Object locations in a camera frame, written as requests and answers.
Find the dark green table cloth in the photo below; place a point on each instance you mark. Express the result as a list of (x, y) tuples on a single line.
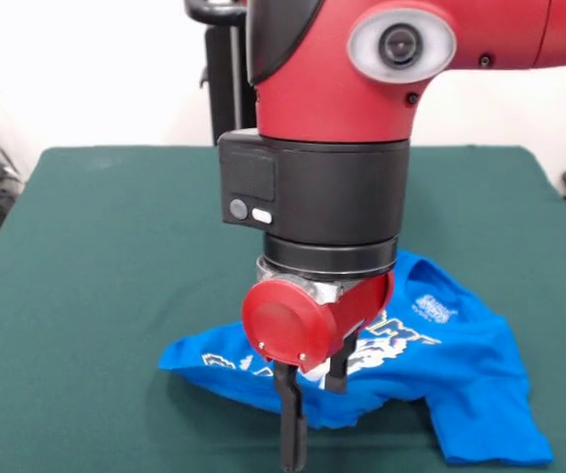
[(91, 295)]

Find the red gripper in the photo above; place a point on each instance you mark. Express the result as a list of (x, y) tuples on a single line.
[(288, 325)]

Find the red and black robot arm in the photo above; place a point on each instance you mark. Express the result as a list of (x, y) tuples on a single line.
[(342, 148)]

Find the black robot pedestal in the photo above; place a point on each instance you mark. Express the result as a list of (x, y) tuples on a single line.
[(224, 74)]

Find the blue game-controller print t-shirt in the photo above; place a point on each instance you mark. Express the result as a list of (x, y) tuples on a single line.
[(470, 384)]

